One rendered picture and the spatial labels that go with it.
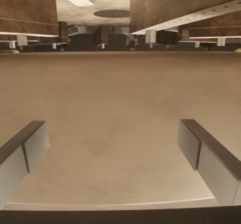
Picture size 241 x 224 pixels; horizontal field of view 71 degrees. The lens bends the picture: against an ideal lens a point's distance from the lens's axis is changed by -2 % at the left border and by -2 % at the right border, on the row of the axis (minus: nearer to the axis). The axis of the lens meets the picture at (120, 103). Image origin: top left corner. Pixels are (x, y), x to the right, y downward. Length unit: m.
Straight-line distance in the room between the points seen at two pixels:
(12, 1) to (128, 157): 1.61
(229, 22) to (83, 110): 2.13
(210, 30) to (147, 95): 2.06
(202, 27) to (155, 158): 2.09
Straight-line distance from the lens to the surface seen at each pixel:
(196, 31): 2.31
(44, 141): 0.17
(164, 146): 0.30
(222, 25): 2.29
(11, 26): 1.71
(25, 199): 0.40
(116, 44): 6.20
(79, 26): 3.88
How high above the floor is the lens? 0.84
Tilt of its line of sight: 17 degrees up
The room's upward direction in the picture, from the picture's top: 180 degrees clockwise
